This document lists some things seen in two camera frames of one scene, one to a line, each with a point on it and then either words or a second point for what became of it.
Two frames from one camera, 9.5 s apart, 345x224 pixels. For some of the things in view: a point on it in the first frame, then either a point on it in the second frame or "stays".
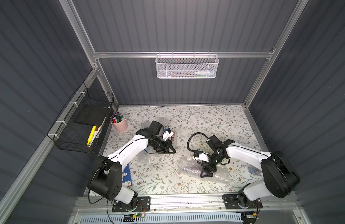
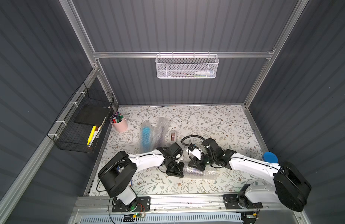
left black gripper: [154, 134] to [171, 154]
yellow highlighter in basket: [91, 135] stays
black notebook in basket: [92, 114] stays
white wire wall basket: [186, 66] stays
